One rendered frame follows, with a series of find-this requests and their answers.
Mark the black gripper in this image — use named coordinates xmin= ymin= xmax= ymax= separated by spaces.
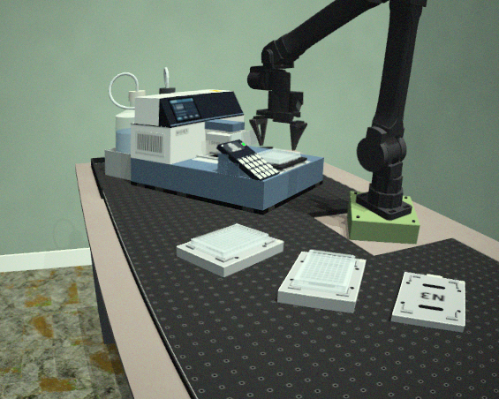
xmin=249 ymin=91 xmax=307 ymax=151

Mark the white plastic bottle with dark cap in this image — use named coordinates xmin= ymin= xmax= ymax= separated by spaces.
xmin=159 ymin=87 xmax=176 ymax=94

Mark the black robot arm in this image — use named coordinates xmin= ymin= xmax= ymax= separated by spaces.
xmin=247 ymin=0 xmax=427 ymax=221

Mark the blue and white plate washer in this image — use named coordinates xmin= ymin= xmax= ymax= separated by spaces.
xmin=131 ymin=90 xmax=324 ymax=215

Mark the white microplate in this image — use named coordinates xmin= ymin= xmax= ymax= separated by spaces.
xmin=190 ymin=224 xmax=271 ymax=259
xmin=258 ymin=148 xmax=301 ymax=165
xmin=292 ymin=250 xmax=356 ymax=294

